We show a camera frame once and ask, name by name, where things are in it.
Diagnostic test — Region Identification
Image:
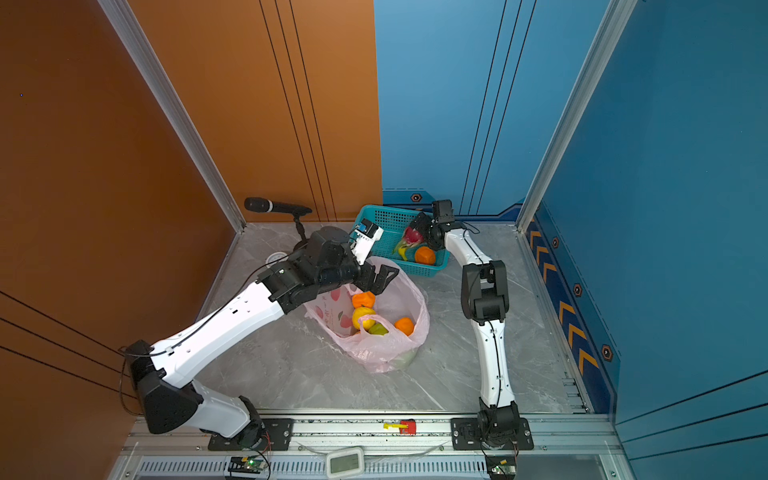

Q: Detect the white round clock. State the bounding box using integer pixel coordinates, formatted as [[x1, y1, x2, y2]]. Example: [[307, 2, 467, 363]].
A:
[[265, 251, 288, 264]]

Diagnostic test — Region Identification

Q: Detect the pink plastic bag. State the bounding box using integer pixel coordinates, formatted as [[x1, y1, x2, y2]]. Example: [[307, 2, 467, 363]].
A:
[[304, 257, 430, 373]]

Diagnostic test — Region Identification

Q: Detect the teal plastic basket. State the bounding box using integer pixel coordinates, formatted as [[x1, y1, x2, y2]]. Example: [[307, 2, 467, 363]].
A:
[[355, 205, 450, 278]]

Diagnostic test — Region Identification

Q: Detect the red dragon fruit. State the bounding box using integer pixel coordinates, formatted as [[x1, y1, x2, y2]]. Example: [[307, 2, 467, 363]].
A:
[[396, 226, 424, 249]]

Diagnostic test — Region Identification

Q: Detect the orange persimmon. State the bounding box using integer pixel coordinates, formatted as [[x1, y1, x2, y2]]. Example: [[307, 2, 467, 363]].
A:
[[394, 317, 415, 336]]

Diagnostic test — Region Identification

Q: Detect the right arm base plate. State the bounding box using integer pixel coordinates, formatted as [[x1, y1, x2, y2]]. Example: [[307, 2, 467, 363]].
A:
[[450, 418, 535, 452]]

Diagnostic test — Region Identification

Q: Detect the black microphone on stand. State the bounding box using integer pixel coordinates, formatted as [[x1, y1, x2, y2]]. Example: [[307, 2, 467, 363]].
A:
[[243, 196, 325, 244]]

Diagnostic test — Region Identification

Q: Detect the left green circuit board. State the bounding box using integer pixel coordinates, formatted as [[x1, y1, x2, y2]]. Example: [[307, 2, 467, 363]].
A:
[[226, 456, 270, 479]]

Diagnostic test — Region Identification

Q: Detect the right circuit board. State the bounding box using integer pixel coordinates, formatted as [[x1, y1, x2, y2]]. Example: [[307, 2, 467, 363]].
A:
[[485, 456, 517, 480]]

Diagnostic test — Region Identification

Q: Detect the yellow lemon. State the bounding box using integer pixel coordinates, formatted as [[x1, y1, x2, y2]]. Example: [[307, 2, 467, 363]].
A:
[[352, 307, 377, 331]]

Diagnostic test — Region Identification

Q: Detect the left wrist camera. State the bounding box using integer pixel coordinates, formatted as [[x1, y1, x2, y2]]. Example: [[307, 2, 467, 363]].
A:
[[350, 219, 383, 265]]

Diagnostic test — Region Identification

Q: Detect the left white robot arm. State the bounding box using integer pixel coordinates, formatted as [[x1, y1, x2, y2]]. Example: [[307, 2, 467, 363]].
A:
[[123, 220, 399, 449]]

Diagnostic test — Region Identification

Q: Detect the white digital timer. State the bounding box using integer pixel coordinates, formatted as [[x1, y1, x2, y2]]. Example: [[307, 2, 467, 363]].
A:
[[325, 447, 365, 479]]

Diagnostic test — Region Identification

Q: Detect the red yellow emergency switch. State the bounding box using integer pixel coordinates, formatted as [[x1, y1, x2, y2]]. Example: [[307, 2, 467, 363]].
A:
[[383, 420, 417, 436]]

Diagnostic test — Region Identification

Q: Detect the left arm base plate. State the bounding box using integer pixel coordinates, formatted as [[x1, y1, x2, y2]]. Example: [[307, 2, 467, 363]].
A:
[[208, 418, 294, 452]]

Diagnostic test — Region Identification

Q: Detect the green pear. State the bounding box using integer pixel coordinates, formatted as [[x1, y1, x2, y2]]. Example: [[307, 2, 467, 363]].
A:
[[368, 323, 389, 336]]

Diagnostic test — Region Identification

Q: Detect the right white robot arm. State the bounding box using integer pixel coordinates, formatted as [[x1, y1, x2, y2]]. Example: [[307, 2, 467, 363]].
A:
[[412, 200, 522, 449]]

